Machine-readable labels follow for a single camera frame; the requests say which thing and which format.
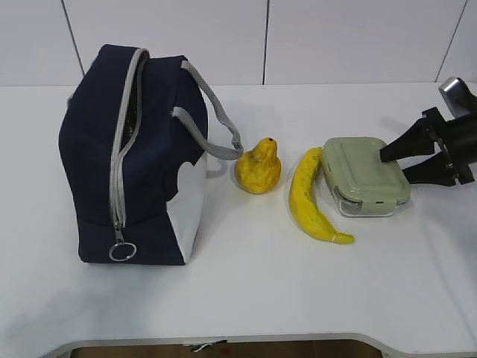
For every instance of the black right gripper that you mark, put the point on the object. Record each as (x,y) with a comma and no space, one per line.
(456,140)

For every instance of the glass container green lid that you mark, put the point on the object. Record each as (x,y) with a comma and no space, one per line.
(360,183)

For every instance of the yellow banana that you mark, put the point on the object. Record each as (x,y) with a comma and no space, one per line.
(303,205)

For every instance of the yellow pear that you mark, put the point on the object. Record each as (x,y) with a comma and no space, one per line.
(258,170)

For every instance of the navy blue lunch bag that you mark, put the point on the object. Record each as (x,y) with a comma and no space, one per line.
(134,144)

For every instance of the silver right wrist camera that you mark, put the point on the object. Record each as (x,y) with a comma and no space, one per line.
(458,97)

